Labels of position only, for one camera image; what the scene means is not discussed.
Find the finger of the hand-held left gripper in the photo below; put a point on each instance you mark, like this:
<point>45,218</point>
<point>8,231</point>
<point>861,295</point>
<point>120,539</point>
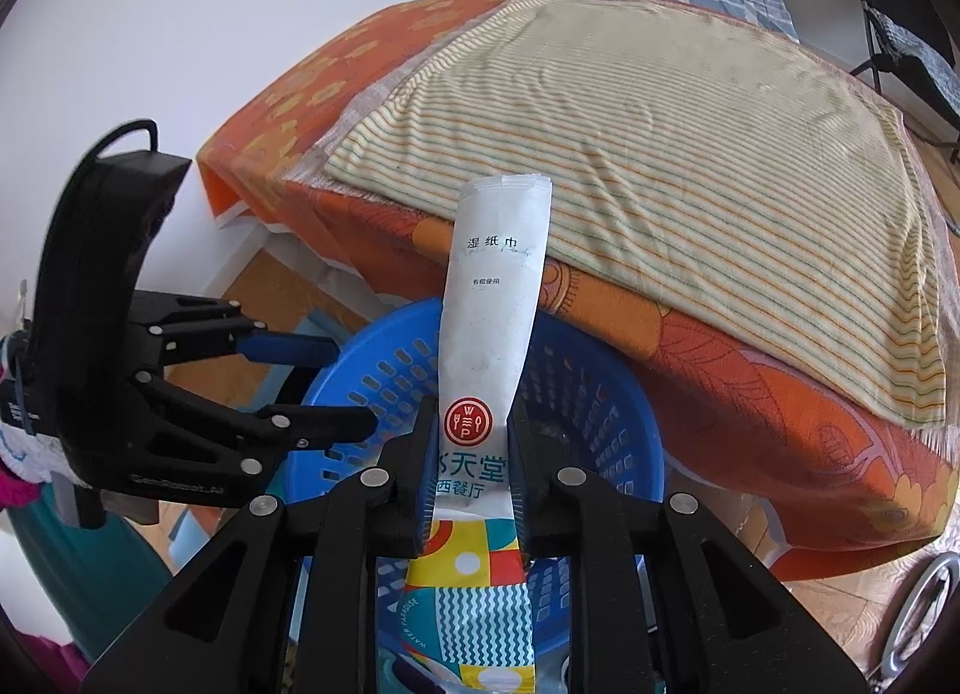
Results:
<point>289,349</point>
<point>322,427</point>

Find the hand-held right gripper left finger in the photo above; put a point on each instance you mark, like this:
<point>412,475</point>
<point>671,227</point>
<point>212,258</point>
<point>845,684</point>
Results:
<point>424,506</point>

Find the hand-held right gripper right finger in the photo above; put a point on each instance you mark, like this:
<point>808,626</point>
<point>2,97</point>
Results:
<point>517,514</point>

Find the blue plastic basket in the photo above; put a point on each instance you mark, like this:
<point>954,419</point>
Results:
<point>592,394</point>

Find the white wet wipe packet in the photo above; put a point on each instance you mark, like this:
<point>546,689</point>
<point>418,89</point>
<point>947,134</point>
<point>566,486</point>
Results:
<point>487,319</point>

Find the orange printed bed sheet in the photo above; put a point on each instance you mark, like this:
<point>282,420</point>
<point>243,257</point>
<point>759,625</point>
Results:
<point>750,401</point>

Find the teal plastic container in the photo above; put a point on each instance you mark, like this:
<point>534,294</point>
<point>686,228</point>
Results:
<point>97,574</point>

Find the pink cloth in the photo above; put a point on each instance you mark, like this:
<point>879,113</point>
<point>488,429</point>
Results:
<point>60,668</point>

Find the striped yellow blanket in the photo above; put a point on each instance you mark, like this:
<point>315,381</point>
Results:
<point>675,161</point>

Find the grey patterned chair cushion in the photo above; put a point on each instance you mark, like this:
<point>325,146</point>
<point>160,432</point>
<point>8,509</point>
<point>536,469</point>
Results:
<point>922,56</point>

